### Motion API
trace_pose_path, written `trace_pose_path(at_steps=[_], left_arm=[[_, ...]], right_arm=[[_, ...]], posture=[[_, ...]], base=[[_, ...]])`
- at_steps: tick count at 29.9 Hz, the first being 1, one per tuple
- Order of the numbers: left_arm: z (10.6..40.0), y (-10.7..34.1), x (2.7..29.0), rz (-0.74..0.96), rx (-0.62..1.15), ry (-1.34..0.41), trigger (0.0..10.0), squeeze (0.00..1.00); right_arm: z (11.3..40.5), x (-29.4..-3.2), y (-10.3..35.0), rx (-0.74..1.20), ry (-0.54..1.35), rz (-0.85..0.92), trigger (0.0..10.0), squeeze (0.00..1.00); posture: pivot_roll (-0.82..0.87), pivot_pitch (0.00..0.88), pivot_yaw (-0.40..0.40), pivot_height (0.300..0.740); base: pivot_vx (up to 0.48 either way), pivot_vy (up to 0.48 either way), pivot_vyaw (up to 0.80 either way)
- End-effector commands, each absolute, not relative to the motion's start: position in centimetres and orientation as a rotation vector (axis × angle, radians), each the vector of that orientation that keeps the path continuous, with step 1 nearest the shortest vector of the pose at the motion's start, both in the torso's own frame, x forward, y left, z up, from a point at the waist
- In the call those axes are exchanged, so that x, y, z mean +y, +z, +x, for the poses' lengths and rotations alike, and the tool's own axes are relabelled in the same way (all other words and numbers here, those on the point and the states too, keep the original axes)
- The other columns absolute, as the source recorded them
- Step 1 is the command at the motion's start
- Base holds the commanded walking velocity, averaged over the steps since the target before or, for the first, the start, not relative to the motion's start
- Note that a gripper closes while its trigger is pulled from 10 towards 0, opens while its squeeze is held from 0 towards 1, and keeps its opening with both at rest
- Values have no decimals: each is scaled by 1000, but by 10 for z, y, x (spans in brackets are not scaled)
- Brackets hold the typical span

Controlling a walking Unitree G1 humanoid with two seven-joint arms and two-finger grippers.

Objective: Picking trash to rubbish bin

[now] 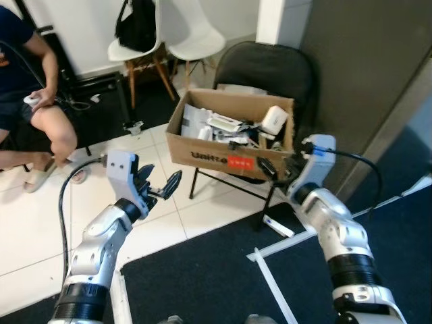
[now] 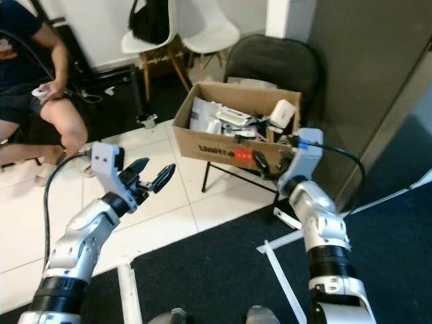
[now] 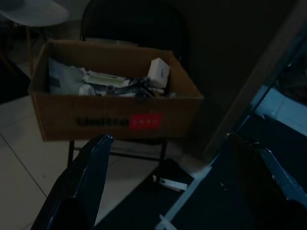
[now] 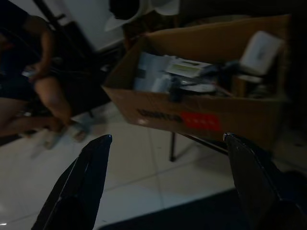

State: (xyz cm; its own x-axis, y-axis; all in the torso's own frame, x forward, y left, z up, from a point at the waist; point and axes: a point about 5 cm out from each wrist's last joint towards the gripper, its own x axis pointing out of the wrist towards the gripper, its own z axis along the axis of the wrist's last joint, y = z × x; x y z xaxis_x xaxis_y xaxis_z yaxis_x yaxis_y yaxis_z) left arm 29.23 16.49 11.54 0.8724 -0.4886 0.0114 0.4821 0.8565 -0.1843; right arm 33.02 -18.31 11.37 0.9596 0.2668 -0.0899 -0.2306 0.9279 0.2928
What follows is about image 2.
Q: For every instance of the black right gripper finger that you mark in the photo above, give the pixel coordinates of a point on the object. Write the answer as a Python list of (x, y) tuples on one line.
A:
[(267, 171), (260, 157)]

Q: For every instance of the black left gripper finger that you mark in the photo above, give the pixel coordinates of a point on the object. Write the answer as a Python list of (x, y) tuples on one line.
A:
[(139, 168), (163, 178)]

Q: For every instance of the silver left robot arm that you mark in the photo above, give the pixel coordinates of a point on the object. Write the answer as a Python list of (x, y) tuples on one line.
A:
[(84, 233)]

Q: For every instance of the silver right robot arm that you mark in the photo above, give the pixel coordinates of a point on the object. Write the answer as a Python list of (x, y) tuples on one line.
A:
[(324, 229)]

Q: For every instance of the white flat device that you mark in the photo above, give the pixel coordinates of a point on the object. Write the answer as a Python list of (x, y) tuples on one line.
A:
[(233, 119)]

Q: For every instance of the white power adapter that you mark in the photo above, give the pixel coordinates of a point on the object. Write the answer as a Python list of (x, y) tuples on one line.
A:
[(282, 113)]

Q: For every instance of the brown cardboard box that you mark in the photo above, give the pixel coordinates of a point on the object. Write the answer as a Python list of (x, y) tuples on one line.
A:
[(209, 145)]

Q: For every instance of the white printed paper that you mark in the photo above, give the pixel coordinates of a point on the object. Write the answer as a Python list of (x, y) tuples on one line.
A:
[(204, 115)]

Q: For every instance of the beige slipper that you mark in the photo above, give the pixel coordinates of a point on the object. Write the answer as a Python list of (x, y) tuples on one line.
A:
[(42, 175)]

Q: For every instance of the black low metal stand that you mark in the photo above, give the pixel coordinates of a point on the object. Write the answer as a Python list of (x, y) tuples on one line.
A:
[(111, 75)]

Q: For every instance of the black folding chair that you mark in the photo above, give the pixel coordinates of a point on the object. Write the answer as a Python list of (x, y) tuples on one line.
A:
[(273, 61)]

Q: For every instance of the black floor mat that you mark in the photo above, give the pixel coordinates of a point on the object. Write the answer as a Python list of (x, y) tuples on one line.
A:
[(216, 277)]

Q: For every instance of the white chair with backpack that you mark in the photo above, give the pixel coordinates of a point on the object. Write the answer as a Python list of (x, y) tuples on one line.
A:
[(150, 50)]

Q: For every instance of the white handheld controller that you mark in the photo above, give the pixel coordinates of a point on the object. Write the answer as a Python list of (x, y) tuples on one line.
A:
[(42, 93)]

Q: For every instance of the grey left robot foot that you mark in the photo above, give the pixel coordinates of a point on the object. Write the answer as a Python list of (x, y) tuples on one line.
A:
[(170, 317)]

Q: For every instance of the grey robot foot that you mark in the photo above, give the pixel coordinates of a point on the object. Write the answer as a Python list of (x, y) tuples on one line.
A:
[(263, 316), (170, 317)]

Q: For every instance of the empty white chair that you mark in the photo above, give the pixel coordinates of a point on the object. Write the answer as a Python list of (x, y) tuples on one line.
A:
[(209, 30)]

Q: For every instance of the grey right robot foot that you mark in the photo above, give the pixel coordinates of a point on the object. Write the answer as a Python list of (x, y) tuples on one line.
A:
[(263, 316)]

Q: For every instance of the black backpack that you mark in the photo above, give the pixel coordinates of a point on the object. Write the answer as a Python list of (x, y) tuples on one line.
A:
[(150, 20)]

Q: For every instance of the seated person in dark shirt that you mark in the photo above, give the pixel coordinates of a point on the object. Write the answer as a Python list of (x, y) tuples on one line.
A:
[(20, 61)]

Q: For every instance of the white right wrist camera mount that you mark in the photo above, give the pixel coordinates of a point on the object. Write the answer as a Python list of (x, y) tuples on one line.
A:
[(304, 155)]

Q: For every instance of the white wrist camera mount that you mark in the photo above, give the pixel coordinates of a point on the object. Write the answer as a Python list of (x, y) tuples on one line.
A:
[(108, 165), (304, 155)]

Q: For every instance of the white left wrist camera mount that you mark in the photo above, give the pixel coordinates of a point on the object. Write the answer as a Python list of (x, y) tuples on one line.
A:
[(108, 165)]

